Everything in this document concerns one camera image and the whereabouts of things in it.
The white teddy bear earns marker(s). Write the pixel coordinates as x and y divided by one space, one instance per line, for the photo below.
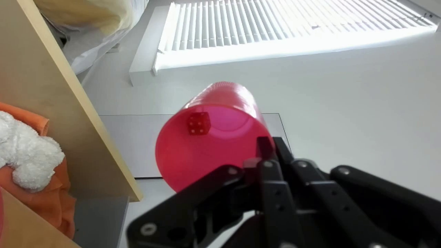
28 156

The tan padded bundle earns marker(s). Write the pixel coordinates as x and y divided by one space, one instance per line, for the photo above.
83 14

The wooden dresser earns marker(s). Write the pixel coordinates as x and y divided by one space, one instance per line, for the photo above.
28 225

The orange cloth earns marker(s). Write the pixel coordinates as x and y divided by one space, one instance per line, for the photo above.
53 201

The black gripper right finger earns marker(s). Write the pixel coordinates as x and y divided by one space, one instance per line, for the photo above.
349 208

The red die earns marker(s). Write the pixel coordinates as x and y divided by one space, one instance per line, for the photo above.
197 123

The white plastic bag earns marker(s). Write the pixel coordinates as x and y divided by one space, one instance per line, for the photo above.
94 50

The white louvered window blinds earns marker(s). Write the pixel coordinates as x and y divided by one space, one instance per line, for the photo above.
276 22

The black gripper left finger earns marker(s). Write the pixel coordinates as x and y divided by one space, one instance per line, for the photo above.
215 194

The pink plastic cup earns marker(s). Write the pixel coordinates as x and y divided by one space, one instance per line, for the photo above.
211 152

